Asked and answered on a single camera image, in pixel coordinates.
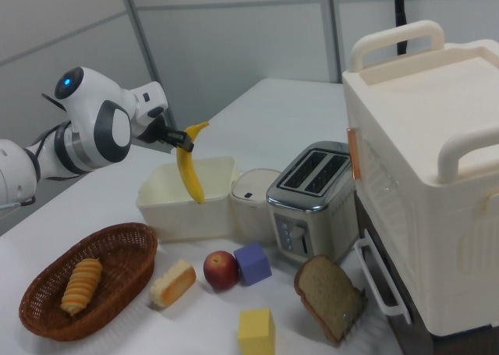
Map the striped spiral bread roll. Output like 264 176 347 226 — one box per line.
59 257 104 318

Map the black vertical pole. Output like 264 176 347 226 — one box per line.
391 0 411 56

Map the red apple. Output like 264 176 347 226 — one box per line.
203 250 240 292

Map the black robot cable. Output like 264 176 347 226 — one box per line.
21 92 68 208

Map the cream cabinet with handles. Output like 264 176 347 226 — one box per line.
342 19 499 339

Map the yellow foam cube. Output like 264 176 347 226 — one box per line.
237 307 277 355

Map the white square plastic container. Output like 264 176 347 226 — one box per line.
135 155 241 243

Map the yellow banana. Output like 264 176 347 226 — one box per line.
175 120 211 205

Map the purple foam cube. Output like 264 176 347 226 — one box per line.
233 241 273 287

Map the cream and chrome toaster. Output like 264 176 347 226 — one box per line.
265 140 358 265

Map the small white lidded bin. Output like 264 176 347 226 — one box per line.
229 168 283 244

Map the brown bread slice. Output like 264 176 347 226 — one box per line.
293 254 363 347

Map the brown drawer with white handle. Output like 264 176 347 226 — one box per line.
352 193 499 355

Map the brown wicker basket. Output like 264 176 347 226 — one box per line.
18 222 159 343

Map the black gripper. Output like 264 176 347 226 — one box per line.
133 114 196 154

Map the cream filled cake piece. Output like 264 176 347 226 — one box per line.
149 257 198 309

